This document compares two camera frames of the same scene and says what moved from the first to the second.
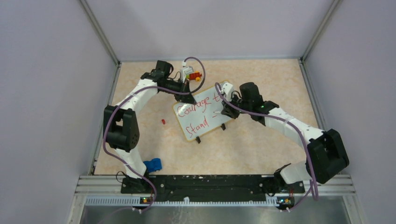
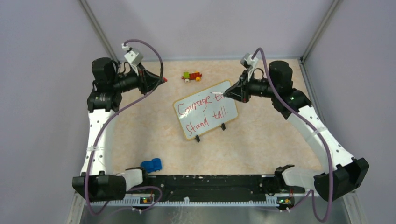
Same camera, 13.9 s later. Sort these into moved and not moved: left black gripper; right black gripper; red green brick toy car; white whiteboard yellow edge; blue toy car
Moved: right black gripper; left black gripper
Not moved: blue toy car; red green brick toy car; white whiteboard yellow edge
